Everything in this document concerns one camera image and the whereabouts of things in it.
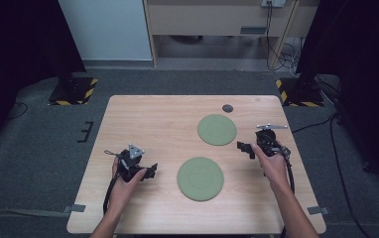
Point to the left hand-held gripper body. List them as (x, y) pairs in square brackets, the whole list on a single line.
[(130, 162)]

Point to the white panel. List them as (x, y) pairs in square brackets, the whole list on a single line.
[(106, 29)]

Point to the person's left hand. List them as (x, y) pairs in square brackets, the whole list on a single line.
[(122, 193)]

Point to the dark round table grommet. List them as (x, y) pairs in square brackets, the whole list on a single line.
[(227, 108)]

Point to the grey tape piece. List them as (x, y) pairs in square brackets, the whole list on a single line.
[(317, 210), (75, 208)]

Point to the light wooden desk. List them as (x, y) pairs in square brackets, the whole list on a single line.
[(210, 20)]

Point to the black curtain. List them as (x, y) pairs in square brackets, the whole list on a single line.
[(15, 49), (359, 66)]

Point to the person's right hand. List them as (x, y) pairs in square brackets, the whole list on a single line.
[(273, 168)]

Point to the black yellow striped stand base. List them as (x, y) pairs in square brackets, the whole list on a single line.
[(75, 92), (298, 94)]

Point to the grey power strip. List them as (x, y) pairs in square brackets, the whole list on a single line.
[(273, 3)]

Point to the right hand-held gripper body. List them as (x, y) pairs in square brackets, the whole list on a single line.
[(267, 140)]

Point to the grey floor tape strip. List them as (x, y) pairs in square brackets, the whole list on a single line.
[(22, 212)]

